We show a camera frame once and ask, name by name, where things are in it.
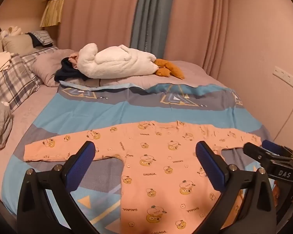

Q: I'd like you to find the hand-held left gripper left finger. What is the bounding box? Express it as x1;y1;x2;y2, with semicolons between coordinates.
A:
17;141;100;234

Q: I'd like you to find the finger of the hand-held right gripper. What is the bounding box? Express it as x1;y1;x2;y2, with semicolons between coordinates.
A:
243;143;293;184
262;140;293;162

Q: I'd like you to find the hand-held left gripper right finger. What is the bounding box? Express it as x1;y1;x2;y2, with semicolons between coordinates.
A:
195;141;277;234

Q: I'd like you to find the pink printed baby romper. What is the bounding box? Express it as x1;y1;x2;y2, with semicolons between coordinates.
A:
24;120;262;234

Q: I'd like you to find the blue grey printed duvet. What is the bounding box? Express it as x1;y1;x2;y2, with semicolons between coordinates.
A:
2;79;281;234

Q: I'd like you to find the pink bed sheet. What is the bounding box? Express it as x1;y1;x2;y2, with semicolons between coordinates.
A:
0;84;60;215

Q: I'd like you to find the grey folded blanket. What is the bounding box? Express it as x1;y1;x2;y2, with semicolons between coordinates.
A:
0;97;14;152

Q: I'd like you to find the dark navy garment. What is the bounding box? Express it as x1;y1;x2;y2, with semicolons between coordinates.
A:
55;57;87;81

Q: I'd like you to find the greyish pink pillow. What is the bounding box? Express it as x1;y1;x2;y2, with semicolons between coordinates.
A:
32;49;76;87

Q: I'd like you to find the white plush goose toy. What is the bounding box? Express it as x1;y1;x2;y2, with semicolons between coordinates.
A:
77;43;185;80

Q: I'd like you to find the small dark cloth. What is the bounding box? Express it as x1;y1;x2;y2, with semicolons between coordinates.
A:
29;34;43;47

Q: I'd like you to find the striped pillow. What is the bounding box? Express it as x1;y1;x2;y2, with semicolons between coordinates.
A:
27;30;54;47

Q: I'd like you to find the beige pillow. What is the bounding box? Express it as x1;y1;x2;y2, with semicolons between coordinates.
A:
2;34;38;55

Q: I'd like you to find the pink curtain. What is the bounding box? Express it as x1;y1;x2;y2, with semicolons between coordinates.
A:
57;0;143;54
161;0;231;80

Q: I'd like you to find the yellow pleated fabric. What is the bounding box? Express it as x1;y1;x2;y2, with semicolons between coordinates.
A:
40;0;64;28

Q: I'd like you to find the blue grey curtain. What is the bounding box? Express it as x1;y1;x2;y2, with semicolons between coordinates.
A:
129;0;177;60

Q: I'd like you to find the white cable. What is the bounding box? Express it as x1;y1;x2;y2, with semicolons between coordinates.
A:
273;86;293;140

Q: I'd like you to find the white wall power strip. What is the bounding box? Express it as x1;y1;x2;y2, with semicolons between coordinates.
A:
273;65;293;89

